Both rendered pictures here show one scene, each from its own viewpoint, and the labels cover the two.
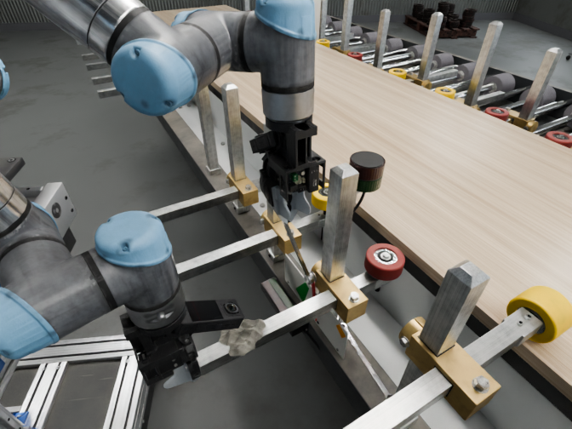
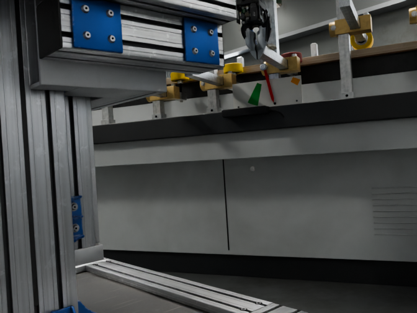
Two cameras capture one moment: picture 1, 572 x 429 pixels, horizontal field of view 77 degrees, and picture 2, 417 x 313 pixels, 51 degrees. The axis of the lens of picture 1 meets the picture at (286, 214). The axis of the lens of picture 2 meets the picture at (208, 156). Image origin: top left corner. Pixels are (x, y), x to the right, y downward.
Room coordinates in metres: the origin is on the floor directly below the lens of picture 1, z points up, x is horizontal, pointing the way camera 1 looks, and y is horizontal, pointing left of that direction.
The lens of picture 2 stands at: (-0.64, 1.06, 0.54)
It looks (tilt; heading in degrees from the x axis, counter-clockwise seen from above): 0 degrees down; 324
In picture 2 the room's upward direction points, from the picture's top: 4 degrees counter-clockwise
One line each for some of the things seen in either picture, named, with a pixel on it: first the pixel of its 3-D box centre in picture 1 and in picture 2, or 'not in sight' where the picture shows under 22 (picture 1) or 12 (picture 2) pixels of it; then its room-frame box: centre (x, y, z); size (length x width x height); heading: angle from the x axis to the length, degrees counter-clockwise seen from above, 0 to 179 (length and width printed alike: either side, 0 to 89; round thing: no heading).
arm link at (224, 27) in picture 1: (212, 44); not in sight; (0.52, 0.10, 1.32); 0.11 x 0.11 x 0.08; 73
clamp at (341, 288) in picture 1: (338, 288); (280, 66); (0.49, -0.11, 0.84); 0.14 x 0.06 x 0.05; 29
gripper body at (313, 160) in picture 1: (292, 153); not in sight; (0.50, -0.01, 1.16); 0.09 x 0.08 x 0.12; 29
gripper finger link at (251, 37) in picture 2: not in sight; (249, 43); (0.32, 0.19, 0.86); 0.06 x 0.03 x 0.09; 119
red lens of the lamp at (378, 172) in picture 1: (366, 165); not in sight; (0.53, -0.14, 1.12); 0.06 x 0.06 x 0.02
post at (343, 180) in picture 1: (333, 265); (273, 54); (0.51, -0.10, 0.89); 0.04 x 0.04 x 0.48; 29
